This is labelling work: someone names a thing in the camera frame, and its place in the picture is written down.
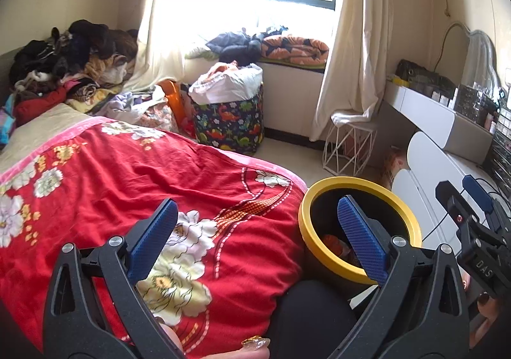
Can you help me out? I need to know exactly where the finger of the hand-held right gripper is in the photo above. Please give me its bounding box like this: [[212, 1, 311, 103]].
[[462, 175, 504, 221], [435, 181, 480, 232]]

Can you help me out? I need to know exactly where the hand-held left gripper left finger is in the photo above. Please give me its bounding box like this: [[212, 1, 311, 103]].
[[43, 198, 187, 359]]

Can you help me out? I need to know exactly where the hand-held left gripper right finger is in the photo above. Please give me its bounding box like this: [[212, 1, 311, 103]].
[[331, 195, 470, 359]]

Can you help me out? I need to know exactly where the yellow rimmed black trash bin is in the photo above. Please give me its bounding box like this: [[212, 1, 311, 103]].
[[298, 176, 423, 300]]

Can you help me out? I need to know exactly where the person's right hand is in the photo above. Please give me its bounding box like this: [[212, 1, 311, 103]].
[[459, 276, 508, 348]]

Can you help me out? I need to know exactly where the person's left hand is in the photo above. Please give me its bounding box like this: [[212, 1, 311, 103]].
[[157, 321, 273, 359]]

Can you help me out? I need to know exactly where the black drawer organizer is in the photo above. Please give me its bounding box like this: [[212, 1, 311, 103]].
[[482, 102, 511, 192]]

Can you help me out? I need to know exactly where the red floral blanket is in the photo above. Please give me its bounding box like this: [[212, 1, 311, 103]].
[[0, 119, 309, 359]]

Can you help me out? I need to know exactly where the white vanity desk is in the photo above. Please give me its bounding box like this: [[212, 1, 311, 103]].
[[382, 82, 496, 165]]

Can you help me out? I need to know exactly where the clear cosmetics organizer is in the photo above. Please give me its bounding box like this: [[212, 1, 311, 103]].
[[454, 82, 500, 125]]

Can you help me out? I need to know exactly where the person's black pants leg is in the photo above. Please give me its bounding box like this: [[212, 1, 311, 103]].
[[267, 278, 357, 359]]

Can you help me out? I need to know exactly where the white cloth on stool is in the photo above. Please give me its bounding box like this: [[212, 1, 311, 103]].
[[330, 110, 378, 130]]

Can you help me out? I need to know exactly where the floral fabric bag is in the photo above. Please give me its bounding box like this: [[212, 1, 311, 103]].
[[131, 100, 181, 133]]

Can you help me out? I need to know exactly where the black bag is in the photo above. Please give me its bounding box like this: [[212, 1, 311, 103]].
[[394, 59, 456, 95]]

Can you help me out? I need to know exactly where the dinosaur print laundry basket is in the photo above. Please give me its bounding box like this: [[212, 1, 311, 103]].
[[192, 83, 265, 156]]

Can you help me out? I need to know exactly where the lavender cloth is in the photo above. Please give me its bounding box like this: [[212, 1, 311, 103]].
[[93, 84, 169, 125]]

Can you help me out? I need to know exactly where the orange plastic bag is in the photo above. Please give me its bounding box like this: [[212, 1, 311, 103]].
[[157, 78, 189, 133]]

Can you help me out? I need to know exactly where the beige bed sheet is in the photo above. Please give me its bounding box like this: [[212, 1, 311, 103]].
[[0, 102, 93, 176]]

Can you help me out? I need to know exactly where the tiger print blanket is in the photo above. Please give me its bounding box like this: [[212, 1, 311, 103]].
[[65, 52, 135, 113]]

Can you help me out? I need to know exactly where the white cloth in basket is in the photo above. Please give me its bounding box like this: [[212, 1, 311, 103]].
[[188, 62, 264, 105]]

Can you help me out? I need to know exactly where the pink garment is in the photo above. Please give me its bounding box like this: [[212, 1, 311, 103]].
[[199, 62, 237, 81]]

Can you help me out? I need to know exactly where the red cloth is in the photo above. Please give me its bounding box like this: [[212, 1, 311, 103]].
[[13, 84, 69, 127]]

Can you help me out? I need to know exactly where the light green cloth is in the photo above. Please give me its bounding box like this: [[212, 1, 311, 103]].
[[184, 44, 219, 61]]

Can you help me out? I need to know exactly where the cream curtain beside desk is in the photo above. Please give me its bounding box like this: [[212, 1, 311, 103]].
[[309, 0, 391, 143]]

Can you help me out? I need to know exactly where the blue striped cloth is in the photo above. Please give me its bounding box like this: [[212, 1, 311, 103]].
[[0, 96, 19, 144]]

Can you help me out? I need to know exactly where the pile of dark clothes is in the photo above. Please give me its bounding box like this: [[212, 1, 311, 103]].
[[8, 19, 139, 93]]

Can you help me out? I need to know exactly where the dark jacket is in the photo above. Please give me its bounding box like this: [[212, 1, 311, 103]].
[[205, 25, 289, 65]]

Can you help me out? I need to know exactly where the cream curtain beside bed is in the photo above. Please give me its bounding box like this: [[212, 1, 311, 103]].
[[123, 0, 209, 95]]

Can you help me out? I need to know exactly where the black cable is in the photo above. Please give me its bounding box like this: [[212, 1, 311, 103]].
[[422, 178, 504, 240]]

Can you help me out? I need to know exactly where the white wire stool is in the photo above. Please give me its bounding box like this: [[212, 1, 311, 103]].
[[322, 122, 378, 178]]

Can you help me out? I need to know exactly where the wavy frame mirror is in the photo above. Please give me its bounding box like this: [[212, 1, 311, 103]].
[[438, 20, 502, 95]]

